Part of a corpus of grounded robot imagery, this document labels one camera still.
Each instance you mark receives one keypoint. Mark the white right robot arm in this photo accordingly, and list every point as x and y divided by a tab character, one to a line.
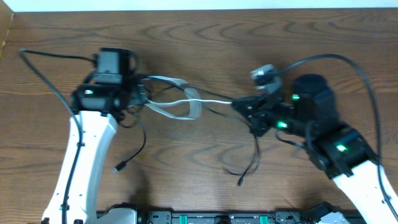
333	146

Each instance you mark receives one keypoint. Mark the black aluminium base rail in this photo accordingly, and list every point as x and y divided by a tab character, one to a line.
321	213

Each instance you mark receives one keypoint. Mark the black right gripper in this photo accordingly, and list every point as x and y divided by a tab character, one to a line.
254	112

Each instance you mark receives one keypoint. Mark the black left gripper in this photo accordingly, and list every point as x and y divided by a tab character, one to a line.
134	95

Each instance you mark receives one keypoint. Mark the wooden side panel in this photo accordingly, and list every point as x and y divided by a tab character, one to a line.
6	19

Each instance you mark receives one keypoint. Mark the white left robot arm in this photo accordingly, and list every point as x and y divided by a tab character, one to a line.
97	109

